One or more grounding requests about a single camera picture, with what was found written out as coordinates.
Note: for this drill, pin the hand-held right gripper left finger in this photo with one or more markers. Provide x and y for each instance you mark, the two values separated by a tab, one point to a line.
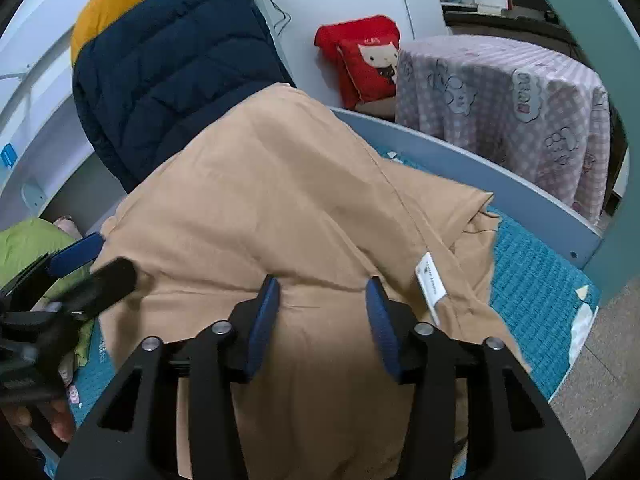
260	332

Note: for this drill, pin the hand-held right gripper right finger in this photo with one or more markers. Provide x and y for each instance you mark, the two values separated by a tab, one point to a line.
385	332

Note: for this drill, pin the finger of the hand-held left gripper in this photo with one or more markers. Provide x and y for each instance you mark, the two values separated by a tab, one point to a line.
107	282
77	256

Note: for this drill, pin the tan button-up jacket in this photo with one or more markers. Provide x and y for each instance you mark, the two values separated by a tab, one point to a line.
280	200

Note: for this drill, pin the person's left hand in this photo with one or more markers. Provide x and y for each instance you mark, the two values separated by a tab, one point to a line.
60	420

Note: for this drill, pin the pink quilt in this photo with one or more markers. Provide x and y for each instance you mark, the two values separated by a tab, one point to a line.
67	225

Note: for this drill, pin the green quilt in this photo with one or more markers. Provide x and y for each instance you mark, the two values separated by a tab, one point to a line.
25	240

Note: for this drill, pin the teal quilted mattress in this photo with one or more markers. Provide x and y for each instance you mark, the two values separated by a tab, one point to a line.
530	270

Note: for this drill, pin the yellow and navy puffer jacket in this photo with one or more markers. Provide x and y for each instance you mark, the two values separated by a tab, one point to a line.
175	70

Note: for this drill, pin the red cartoon cushion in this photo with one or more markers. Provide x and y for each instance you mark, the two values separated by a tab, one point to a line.
370	65

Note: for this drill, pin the dark desk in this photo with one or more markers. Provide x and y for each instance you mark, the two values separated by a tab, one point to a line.
500	25

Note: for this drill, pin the lilac wall shelf unit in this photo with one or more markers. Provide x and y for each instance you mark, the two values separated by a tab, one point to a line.
40	85

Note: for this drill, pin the mint green bed frame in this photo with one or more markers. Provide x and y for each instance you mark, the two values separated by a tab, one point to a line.
550	200

